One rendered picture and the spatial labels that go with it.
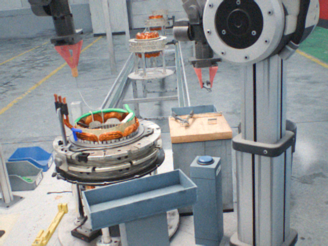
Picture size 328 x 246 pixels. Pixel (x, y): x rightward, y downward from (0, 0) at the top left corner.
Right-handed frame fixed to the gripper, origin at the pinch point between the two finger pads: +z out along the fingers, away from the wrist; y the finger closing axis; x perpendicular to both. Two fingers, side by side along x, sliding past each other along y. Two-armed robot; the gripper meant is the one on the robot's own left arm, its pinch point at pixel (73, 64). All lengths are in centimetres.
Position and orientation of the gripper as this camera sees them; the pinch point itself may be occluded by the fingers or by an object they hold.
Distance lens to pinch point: 125.2
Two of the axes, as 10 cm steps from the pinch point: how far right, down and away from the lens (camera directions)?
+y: -1.5, 4.2, -9.0
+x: 9.8, -0.6, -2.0
